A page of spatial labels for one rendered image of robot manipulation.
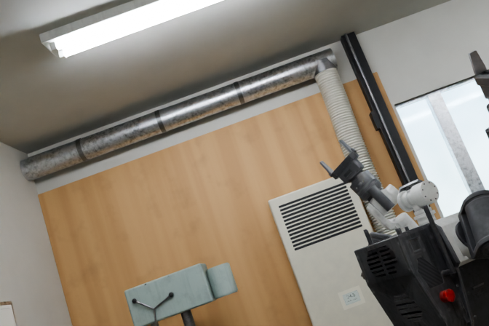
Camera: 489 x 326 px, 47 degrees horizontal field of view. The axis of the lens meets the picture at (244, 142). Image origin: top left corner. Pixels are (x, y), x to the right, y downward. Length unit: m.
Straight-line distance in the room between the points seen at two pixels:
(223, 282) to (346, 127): 1.23
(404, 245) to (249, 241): 2.24
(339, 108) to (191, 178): 1.07
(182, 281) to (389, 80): 1.89
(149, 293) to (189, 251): 0.54
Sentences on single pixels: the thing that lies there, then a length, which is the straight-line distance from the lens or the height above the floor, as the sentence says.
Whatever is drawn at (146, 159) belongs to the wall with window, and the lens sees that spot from 3.85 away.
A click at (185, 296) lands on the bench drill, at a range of 3.25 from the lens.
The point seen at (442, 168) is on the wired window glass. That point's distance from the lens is 3.94.
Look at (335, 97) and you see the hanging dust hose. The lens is 3.68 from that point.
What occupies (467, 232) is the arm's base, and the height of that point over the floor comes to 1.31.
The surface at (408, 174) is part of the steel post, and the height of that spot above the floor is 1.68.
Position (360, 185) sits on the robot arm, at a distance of 1.99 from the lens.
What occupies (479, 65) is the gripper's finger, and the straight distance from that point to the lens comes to 1.62.
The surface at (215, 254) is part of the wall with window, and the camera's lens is 3.69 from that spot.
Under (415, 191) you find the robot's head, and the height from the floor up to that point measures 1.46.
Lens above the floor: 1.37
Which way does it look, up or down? 13 degrees up
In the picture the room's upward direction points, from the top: 20 degrees counter-clockwise
